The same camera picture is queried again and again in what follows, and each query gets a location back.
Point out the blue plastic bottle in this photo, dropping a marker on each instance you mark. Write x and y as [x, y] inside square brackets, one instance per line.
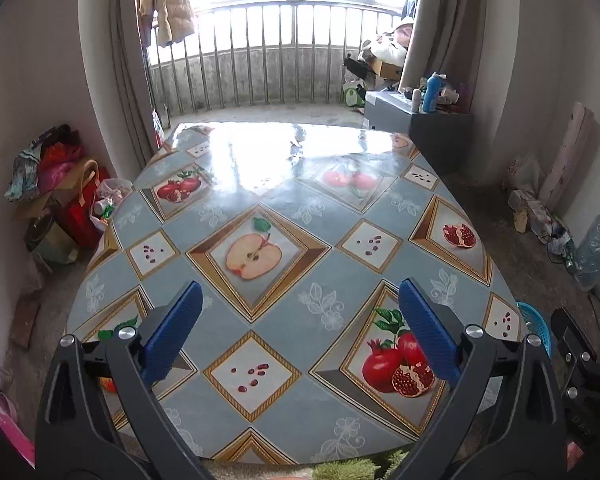
[431, 92]

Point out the pink plastic bag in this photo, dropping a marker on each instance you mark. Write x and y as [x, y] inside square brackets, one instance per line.
[5, 425]

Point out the large clear water jug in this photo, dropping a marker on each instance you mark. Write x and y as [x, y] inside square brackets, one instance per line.
[597, 250]

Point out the white and green bag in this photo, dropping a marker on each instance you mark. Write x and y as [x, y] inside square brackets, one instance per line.
[352, 96]

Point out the pile of plastic packaging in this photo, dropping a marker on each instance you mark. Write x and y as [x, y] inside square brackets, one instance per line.
[535, 210]

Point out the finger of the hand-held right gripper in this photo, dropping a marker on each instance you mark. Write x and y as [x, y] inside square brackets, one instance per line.
[567, 325]

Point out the metal balcony railing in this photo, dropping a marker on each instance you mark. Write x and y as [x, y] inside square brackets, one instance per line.
[280, 50]

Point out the dark green bag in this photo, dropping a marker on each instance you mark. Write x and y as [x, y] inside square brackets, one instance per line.
[50, 245]

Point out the white stuffed bag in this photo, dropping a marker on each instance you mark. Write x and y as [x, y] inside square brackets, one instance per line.
[385, 47]

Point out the table with fruit-pattern cloth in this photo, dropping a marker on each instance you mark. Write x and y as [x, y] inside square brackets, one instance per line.
[290, 310]

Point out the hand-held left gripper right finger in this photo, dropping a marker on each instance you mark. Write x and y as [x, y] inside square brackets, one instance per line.
[427, 330]

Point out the cardboard box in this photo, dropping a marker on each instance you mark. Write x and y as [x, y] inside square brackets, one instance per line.
[385, 67]

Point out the white paper cup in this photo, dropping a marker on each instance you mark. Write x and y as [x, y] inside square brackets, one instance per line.
[450, 94]

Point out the blue plastic basket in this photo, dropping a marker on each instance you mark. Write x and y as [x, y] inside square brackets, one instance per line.
[535, 320]

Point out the pinkish wooden board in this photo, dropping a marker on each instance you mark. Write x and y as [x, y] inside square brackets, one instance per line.
[572, 155]

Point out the grey curtain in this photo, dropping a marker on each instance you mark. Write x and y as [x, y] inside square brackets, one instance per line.
[130, 85]
[445, 20]

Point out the white plastic bag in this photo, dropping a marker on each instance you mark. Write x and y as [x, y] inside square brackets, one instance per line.
[522, 172]

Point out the small white bottle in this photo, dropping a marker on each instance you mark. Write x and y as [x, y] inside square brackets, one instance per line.
[416, 100]

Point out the hanging beige padded jacket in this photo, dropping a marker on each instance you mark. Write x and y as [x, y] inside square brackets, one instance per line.
[167, 0]

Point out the short wooden plank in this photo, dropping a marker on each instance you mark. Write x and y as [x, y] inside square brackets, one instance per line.
[25, 320]

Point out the grey cabinet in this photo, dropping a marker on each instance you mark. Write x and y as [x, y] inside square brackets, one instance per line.
[435, 135]

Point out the red tote bag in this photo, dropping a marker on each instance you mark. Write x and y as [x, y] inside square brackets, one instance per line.
[80, 215]

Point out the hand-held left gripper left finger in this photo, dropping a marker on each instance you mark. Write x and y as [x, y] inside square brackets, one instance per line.
[172, 330]

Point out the pile of colourful clothes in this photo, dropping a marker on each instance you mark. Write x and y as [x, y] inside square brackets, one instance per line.
[50, 160]

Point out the clear bag of wrappers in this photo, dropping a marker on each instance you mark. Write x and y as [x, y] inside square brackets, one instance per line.
[110, 200]

